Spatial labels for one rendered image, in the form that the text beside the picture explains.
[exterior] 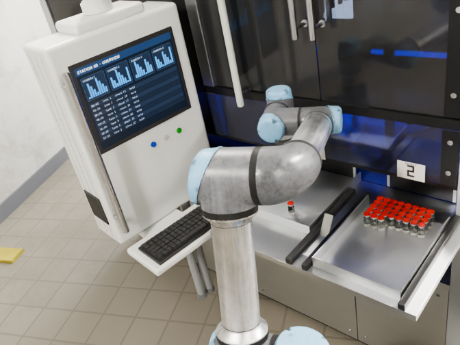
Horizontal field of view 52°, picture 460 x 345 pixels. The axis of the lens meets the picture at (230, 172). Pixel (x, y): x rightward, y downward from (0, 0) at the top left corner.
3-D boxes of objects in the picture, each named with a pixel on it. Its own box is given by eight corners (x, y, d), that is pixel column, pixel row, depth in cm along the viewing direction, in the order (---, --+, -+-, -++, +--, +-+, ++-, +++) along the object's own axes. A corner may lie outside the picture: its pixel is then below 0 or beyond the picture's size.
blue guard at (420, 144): (85, 103, 257) (72, 71, 247) (457, 186, 135) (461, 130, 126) (83, 103, 256) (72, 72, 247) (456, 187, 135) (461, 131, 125)
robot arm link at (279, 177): (313, 157, 81) (342, 94, 123) (252, 157, 84) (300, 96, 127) (317, 217, 85) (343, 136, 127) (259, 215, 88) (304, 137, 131)
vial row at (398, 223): (369, 218, 148) (368, 206, 146) (426, 235, 137) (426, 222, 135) (365, 222, 147) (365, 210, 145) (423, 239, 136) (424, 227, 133)
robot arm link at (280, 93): (261, 96, 131) (267, 83, 138) (266, 130, 136) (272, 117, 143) (288, 94, 128) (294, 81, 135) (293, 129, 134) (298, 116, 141)
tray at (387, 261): (367, 202, 155) (367, 194, 153) (449, 226, 139) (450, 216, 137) (313, 265, 135) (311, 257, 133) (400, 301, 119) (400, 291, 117)
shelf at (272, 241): (289, 166, 187) (289, 162, 186) (478, 214, 143) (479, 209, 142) (210, 236, 159) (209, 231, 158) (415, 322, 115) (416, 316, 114)
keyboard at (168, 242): (219, 195, 189) (218, 190, 188) (242, 206, 180) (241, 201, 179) (137, 250, 169) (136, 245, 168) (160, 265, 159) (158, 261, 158)
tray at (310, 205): (300, 165, 183) (298, 157, 181) (361, 180, 167) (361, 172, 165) (246, 213, 163) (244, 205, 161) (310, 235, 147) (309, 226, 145)
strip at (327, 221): (326, 227, 149) (324, 212, 146) (335, 230, 147) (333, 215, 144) (302, 253, 140) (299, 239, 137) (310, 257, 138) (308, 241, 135)
